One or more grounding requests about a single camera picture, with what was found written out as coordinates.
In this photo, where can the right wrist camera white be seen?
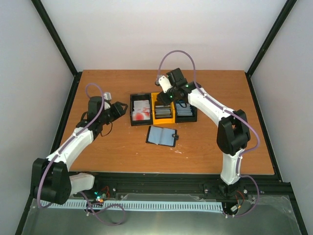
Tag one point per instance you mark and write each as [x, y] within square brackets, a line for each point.
[164, 82]

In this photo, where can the yellow bin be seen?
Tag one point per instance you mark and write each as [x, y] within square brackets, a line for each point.
[163, 120]

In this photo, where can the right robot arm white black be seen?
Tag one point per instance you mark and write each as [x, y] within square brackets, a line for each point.
[232, 131]

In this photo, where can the dark card stack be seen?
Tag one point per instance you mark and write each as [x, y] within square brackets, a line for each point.
[163, 111]

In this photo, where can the black frame post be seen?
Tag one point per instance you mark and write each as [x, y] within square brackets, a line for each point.
[54, 35]
[281, 18]

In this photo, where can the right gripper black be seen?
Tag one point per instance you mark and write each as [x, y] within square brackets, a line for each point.
[162, 99]

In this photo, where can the left black frame post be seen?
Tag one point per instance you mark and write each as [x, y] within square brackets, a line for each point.
[54, 35]

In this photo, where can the red white card stack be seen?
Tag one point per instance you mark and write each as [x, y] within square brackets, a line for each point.
[141, 110]

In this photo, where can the light blue cable duct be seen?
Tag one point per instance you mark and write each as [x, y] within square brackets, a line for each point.
[157, 206]

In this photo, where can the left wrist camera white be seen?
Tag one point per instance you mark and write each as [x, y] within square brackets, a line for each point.
[107, 100]

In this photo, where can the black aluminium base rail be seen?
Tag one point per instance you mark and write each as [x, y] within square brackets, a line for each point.
[203, 186]

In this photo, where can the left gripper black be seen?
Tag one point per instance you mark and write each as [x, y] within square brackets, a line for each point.
[118, 112]

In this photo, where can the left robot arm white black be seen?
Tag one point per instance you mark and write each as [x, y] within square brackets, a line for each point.
[73, 147]

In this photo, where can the right black frame post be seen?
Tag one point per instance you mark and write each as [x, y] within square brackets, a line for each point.
[281, 18]

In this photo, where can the black leather card holder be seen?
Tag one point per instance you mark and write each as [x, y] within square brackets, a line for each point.
[162, 136]

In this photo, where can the blue card stack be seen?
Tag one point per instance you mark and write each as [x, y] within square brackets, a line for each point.
[184, 110]

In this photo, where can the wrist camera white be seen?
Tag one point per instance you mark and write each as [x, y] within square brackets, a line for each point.
[107, 100]
[164, 82]

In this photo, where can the black bin left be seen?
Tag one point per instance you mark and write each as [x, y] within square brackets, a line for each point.
[133, 97]

